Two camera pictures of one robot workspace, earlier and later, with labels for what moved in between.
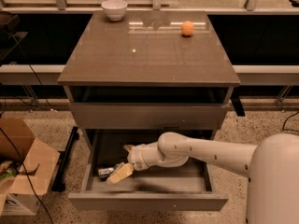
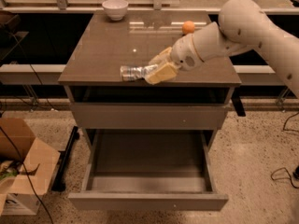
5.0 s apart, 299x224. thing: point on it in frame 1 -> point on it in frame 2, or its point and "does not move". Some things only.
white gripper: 136,158 -> 183,54
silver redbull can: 105,173 -> 133,74
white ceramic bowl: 115,9 does not move
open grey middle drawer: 185,187 does not move
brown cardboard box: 27,166 does not move
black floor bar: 59,185 does not move
